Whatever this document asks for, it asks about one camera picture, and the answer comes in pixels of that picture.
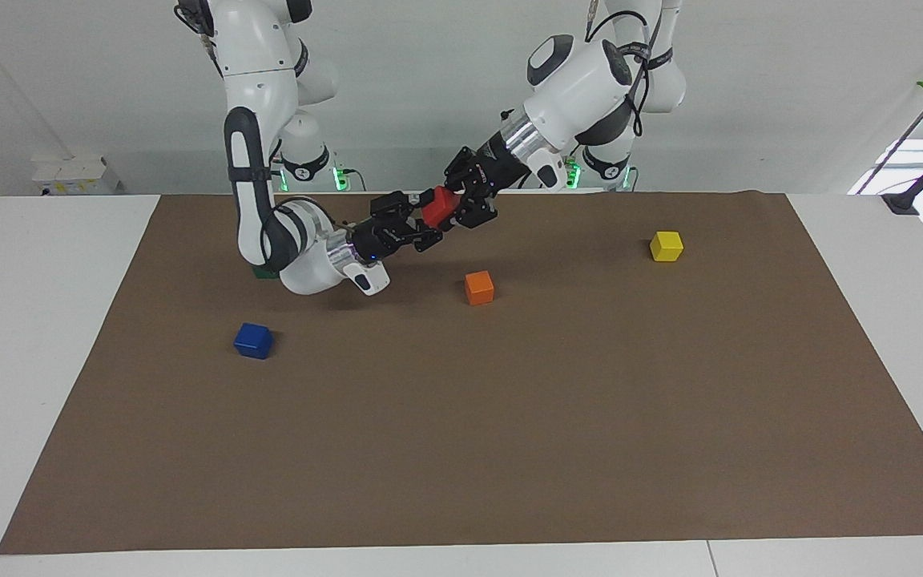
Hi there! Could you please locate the brown table mat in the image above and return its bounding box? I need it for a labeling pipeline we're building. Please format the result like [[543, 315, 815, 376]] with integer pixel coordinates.
[[0, 191, 923, 555]]

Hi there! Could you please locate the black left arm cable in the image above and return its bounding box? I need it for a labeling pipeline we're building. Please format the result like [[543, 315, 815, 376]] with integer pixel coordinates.
[[586, 0, 655, 114]]

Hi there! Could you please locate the white box yellow label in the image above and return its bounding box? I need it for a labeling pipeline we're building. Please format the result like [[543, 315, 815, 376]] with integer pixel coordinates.
[[31, 156, 123, 196]]

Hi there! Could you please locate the red cube block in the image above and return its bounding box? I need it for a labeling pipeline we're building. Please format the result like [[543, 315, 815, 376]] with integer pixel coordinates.
[[420, 187, 460, 232]]

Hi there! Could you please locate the blue cube block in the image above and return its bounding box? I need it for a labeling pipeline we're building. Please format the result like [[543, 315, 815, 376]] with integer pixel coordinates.
[[233, 323, 275, 360]]

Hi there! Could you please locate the orange cube block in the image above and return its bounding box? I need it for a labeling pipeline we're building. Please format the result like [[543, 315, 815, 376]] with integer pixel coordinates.
[[464, 271, 495, 306]]

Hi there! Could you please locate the yellow cube block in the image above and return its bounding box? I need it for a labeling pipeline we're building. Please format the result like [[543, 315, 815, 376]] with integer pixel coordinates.
[[650, 231, 684, 263]]

